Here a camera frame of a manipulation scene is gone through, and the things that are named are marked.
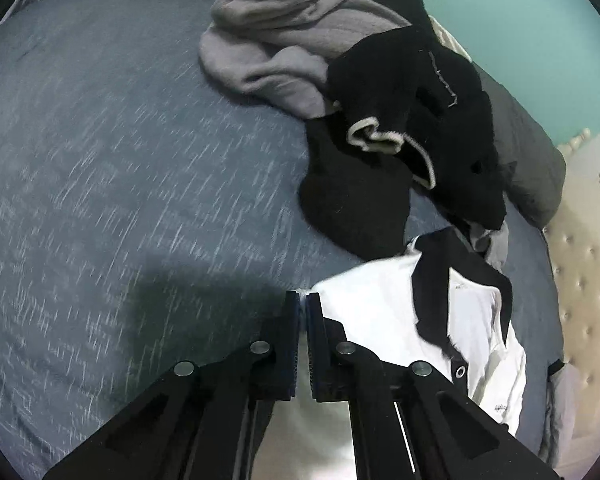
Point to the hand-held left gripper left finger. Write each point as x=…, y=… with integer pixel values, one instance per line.
x=294, y=340

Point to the grey hoodie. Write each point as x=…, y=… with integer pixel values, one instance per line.
x=280, y=45

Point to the white polo shirt black trim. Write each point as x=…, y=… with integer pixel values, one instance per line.
x=380, y=300

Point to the black garment with white piping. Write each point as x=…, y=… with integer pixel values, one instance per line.
x=450, y=125

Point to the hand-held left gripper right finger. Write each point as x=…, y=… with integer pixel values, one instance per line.
x=312, y=345

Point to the folded black garment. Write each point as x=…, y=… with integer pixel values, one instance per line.
x=555, y=366

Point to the blue woven bedspread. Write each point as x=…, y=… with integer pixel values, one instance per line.
x=130, y=160

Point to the white t-shirt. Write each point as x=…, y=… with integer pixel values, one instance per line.
x=450, y=37

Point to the cream tufted headboard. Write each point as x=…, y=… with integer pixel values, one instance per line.
x=585, y=285

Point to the dark grey rolled duvet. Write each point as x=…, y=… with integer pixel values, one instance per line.
x=525, y=150

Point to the folded light grey clothes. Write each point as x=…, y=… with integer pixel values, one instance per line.
x=562, y=410

